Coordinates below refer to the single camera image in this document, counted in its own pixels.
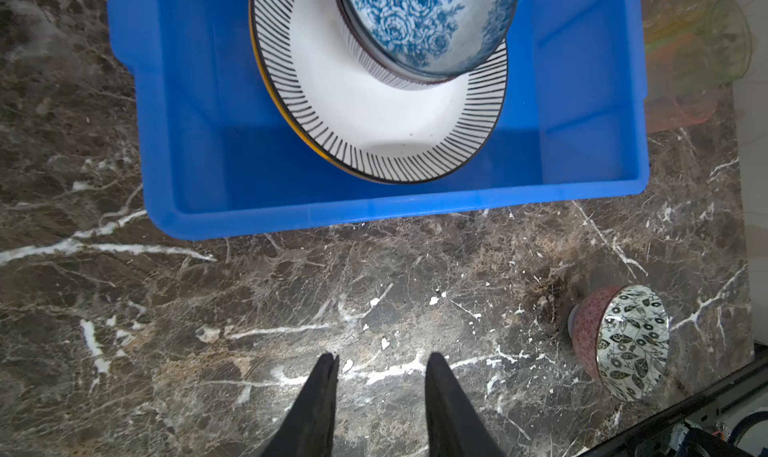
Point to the pink translucent cup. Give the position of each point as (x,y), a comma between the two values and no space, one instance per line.
(665,106)

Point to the black striped rim white plate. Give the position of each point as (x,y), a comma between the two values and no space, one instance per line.
(381,133)

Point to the green translucent cup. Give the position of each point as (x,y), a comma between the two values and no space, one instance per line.
(715,51)

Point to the yellow translucent cup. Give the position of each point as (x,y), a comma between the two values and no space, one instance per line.
(664,18)

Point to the blue plastic bin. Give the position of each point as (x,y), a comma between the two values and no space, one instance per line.
(218,160)

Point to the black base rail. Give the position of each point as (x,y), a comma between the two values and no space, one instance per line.
(726,419)

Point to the dotted yellow rim plate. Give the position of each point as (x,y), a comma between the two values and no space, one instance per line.
(276,98)

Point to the red leaf pattern bowl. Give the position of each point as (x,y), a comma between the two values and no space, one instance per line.
(621,336)

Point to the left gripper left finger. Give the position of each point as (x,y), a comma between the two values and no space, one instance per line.
(308,428)

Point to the purple striped small bowl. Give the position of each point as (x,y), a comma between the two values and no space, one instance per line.
(374,60)

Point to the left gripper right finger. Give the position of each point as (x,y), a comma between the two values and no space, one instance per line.
(454,427)

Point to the blue floral white bowl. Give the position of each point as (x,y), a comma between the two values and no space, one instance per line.
(429,40)

